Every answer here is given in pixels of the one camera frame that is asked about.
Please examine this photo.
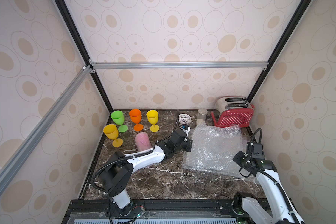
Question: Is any yellow bubble glass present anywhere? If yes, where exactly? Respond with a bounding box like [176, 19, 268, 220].
[146, 110, 160, 133]

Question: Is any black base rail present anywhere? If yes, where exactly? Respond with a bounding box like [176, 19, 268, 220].
[62, 192, 255, 224]

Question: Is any red toaster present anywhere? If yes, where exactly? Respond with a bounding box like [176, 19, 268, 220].
[211, 96, 255, 128]

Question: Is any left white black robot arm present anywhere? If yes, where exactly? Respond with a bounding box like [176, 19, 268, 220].
[91, 125, 193, 210]

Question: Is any white sink strainer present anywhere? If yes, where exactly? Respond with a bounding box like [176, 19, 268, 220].
[178, 113, 192, 125]

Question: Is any clear jar with powder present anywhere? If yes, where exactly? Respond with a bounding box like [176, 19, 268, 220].
[196, 108, 208, 125]

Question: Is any left diagonal aluminium rail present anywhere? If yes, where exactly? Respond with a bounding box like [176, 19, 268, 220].
[0, 65, 92, 196]

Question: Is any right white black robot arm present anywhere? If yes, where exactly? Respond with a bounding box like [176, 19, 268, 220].
[232, 142, 305, 224]

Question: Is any horizontal aluminium rail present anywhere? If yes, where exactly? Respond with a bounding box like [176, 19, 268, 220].
[91, 61, 269, 70]

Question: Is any beige bubble glass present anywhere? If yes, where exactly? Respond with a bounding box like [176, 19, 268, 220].
[103, 124, 123, 147]

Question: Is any clear bubble wrap sheet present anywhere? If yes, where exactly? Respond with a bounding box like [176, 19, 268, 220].
[183, 123, 249, 177]

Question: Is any pink bubble glass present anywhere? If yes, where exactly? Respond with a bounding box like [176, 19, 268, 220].
[135, 132, 152, 152]

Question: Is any orange bubble glass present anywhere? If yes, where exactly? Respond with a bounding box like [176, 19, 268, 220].
[129, 109, 144, 132]

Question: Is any green wine glass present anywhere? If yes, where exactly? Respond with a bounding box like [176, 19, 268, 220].
[111, 110, 128, 133]

